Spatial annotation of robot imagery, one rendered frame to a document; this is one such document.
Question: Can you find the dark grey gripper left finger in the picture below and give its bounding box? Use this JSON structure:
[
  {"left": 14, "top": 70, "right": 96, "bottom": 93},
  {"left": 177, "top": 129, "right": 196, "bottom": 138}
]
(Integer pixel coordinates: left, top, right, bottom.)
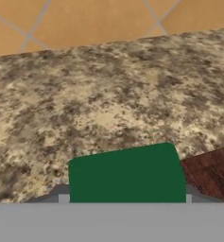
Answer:
[{"left": 26, "top": 183, "right": 71, "bottom": 204}]

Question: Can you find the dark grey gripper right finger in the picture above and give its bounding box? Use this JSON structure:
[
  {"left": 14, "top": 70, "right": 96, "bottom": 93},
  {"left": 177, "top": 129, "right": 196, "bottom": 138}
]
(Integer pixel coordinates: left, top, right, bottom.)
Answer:
[{"left": 185, "top": 183, "right": 224, "bottom": 204}]

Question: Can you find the dark brown wooden cutting board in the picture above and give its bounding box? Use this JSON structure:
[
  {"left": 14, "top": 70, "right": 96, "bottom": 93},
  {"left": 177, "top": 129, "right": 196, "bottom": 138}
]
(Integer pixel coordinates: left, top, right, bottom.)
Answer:
[{"left": 180, "top": 145, "right": 224, "bottom": 203}]

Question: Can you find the green sponge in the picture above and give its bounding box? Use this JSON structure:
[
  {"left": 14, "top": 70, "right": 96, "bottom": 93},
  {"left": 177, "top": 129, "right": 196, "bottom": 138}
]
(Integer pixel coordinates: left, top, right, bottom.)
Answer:
[{"left": 67, "top": 142, "right": 187, "bottom": 204}]

